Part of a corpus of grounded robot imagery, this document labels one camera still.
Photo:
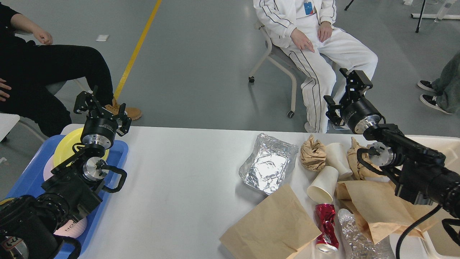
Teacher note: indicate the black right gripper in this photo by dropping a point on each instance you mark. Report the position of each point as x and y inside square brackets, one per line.
[358, 115]

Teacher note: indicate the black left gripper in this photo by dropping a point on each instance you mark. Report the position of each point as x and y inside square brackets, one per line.
[99, 130]

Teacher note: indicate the yellow plate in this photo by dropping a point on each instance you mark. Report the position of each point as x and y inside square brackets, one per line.
[64, 148]

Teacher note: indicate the white paper cup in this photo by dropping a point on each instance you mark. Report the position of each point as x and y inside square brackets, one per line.
[336, 157]
[322, 188]

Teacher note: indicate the aluminium foil tray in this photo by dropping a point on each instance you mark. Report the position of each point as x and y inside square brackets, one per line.
[269, 163]

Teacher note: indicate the pink ribbed mug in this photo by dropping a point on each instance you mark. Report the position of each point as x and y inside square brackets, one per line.
[72, 229]

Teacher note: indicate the crushed red soda can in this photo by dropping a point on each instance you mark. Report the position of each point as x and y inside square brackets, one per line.
[327, 241]

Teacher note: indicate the brown paper bag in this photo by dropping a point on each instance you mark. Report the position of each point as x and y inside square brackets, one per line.
[277, 228]

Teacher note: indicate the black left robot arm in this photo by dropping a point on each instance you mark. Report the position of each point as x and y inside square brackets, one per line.
[28, 224]

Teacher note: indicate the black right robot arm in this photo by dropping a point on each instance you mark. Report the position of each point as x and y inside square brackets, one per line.
[418, 172]

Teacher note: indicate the upright white paper cup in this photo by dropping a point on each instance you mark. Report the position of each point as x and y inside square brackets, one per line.
[336, 157]

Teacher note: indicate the crumpled brown paper ball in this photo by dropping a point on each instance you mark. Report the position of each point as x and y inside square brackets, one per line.
[313, 154]

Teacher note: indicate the white office chair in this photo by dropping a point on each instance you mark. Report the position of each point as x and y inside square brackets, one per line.
[277, 57]

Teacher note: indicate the crumpled brown paper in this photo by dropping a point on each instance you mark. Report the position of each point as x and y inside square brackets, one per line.
[359, 170]

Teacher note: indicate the pink plate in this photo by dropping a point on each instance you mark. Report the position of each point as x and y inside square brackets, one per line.
[49, 166]

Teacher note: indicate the person in white tracksuit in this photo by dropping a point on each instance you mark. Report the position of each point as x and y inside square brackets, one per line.
[304, 30]

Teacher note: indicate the person in black trousers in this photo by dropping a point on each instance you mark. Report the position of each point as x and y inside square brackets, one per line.
[30, 61]

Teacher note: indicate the white side table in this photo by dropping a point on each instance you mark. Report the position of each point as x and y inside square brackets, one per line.
[7, 122]

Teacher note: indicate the person in grey trousers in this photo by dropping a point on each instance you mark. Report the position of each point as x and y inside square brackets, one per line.
[446, 88]

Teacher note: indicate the brown paper sheet right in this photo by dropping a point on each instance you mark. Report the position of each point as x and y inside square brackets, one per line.
[379, 212]

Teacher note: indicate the white stand base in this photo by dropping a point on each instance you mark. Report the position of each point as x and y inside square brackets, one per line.
[442, 13]

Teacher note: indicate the crumpled clear plastic wrap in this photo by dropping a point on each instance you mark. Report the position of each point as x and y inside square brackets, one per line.
[357, 245]

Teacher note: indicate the cream plastic bin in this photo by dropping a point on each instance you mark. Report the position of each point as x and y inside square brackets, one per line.
[437, 242]

